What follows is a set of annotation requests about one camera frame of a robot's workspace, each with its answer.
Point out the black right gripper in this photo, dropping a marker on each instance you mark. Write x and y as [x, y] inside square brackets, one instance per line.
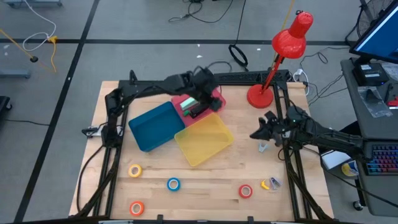
[280, 130]

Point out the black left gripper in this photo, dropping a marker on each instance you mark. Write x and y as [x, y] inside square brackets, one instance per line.
[203, 85]

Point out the black stapler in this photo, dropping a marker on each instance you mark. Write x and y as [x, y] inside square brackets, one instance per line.
[199, 112]

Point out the grey staple remover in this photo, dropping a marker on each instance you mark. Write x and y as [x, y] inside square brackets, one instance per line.
[262, 147]

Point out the mint green stapler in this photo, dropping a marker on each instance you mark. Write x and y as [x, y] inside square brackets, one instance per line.
[187, 104]

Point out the small green stapler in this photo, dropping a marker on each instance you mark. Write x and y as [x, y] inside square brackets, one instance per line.
[186, 113]

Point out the yellow staple remover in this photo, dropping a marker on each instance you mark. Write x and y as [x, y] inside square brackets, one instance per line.
[264, 186]

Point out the yellow tape roll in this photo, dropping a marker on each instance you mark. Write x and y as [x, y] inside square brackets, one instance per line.
[130, 171]

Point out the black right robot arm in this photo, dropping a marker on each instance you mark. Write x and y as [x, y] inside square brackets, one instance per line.
[329, 137]

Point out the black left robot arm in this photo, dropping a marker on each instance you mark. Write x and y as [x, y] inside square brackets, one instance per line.
[149, 88]

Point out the red tape roll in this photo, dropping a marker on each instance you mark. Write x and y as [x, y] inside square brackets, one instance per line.
[240, 191]

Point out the blue tape roll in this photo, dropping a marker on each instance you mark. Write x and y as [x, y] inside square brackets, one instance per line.
[168, 184]

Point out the orange tape roll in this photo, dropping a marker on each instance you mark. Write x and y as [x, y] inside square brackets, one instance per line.
[131, 208]

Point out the red plastic tray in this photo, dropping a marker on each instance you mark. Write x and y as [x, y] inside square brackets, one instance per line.
[176, 102]

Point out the yellow translucent plastic tray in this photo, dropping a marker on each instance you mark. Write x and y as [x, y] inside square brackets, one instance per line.
[203, 140]

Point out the black power strip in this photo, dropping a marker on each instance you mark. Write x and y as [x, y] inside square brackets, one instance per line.
[242, 76]

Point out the blue plastic tray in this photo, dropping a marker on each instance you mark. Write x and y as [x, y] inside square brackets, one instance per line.
[155, 127]

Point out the white power adapter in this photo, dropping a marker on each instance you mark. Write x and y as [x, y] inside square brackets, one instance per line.
[299, 74]

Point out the white box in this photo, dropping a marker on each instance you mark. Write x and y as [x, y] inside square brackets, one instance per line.
[334, 158]

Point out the red desk lamp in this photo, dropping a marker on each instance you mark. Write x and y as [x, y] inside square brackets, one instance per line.
[289, 43]

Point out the silver aluminium bar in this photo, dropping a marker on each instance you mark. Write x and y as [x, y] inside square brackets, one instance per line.
[284, 222]
[116, 222]

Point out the grey desk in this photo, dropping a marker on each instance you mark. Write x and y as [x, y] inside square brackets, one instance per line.
[367, 124]

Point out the clear plastic bag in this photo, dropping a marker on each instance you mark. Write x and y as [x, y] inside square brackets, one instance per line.
[373, 102]

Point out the black mini computer box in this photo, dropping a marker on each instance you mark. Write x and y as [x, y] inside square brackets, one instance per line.
[370, 76]

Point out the black caster wheel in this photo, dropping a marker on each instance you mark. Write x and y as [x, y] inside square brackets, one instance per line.
[358, 206]

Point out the backlit keyboard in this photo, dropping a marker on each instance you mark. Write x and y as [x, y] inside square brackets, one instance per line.
[384, 160]

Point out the red desk item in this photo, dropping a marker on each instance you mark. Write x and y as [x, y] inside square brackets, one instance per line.
[393, 102]

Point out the computer monitor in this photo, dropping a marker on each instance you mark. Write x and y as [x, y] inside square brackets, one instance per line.
[379, 40]

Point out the black floor fan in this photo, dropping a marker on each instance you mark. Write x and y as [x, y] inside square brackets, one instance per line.
[365, 18]

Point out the grey furniture base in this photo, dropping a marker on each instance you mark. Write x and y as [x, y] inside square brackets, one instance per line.
[31, 3]
[15, 74]

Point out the black aluminium frame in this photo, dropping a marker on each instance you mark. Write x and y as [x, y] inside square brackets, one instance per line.
[123, 83]

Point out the black frame clip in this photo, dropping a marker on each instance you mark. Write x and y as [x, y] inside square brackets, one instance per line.
[160, 218]
[250, 219]

